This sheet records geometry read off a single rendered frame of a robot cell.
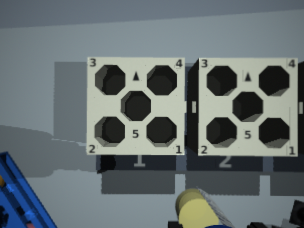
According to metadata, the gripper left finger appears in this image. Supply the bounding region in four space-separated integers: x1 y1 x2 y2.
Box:
168 221 183 228

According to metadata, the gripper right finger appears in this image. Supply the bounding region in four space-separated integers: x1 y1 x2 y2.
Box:
247 222 267 228

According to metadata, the blue tube rack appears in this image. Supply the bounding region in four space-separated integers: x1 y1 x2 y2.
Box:
0 151 57 228

